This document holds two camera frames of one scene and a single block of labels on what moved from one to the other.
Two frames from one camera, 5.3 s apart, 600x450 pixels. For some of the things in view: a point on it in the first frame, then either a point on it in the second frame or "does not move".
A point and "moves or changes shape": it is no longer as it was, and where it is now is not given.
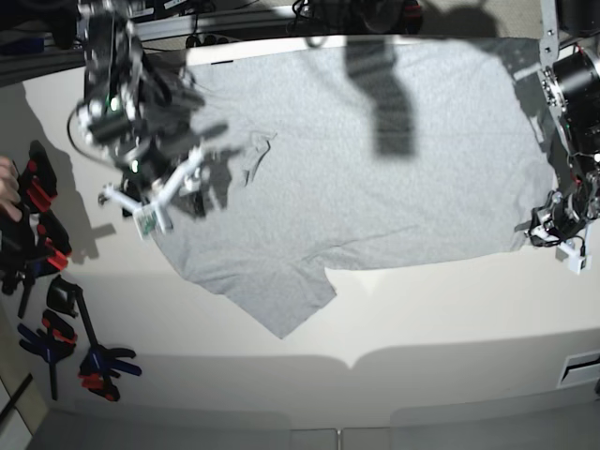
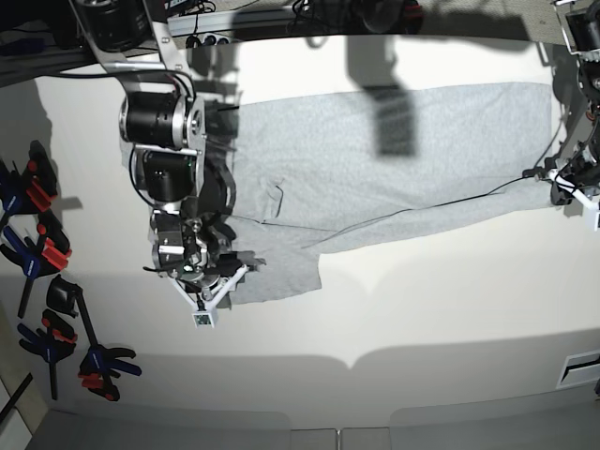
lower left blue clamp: [56, 338] does not move
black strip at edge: [29, 377] does not move
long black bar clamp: [97, 371] does not move
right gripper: [149, 198] -> [183, 248]
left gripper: [554, 220] -> [578, 163]
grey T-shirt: [356, 152] moves or changes shape
